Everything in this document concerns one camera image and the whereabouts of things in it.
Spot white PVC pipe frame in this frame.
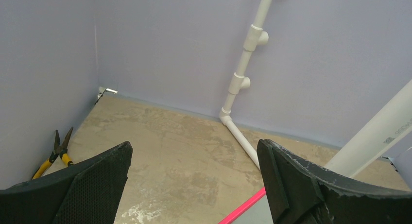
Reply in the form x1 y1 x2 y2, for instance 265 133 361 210
219 0 412 178

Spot red framed whiteboard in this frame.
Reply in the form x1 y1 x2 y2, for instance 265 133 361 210
219 188 273 224

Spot yellow handled pliers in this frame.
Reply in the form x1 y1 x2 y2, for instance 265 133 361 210
32 127 74 180

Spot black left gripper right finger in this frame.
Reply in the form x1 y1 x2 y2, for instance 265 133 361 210
257 139 412 224

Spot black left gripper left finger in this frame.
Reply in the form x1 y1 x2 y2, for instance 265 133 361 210
0 141 133 224

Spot metal corner bracket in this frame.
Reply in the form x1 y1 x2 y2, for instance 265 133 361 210
94 86 118 105

